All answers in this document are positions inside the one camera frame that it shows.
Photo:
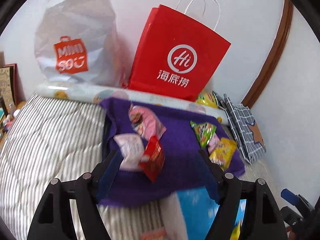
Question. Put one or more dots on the red snack packet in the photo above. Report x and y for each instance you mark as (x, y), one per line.
(153, 160)

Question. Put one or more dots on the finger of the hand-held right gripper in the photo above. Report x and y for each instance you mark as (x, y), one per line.
(288, 194)

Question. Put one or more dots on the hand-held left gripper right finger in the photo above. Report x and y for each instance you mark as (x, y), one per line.
(210, 180)

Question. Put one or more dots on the large pink snack packet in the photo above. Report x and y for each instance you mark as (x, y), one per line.
(147, 122)

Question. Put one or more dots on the white plastic bag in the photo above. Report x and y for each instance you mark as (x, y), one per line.
(75, 25)

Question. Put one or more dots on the orange red packet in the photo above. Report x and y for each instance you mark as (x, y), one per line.
(151, 237)

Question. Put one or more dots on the grey checked bag with star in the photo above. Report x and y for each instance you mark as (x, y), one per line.
(240, 120)

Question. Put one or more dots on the brown wooden door frame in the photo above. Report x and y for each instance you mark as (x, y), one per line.
(280, 50)

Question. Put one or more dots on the striped quilt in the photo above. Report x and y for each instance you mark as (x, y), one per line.
(50, 142)

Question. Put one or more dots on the green snack packet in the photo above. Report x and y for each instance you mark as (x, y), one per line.
(203, 132)

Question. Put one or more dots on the blue box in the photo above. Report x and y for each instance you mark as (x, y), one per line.
(195, 205)

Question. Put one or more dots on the purple cloth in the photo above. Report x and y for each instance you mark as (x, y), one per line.
(180, 120)

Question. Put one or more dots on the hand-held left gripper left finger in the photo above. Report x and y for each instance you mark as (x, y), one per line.
(107, 177)

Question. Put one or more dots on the small plush toy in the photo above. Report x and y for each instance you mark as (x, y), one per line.
(11, 120)

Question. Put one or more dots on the rolled printed sheet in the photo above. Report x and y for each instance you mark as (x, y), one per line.
(75, 91)

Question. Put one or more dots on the red paper bag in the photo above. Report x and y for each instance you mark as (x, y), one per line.
(175, 30)

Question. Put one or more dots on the white pink snack packet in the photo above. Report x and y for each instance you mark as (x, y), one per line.
(130, 150)

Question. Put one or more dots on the yellow chips bag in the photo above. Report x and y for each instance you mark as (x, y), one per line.
(206, 98)

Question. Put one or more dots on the brown printed box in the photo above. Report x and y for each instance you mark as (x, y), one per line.
(7, 80)

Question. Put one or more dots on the small pink snack packet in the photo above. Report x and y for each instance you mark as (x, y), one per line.
(214, 141)

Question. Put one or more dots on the yellow snack packet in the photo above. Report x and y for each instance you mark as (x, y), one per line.
(223, 152)

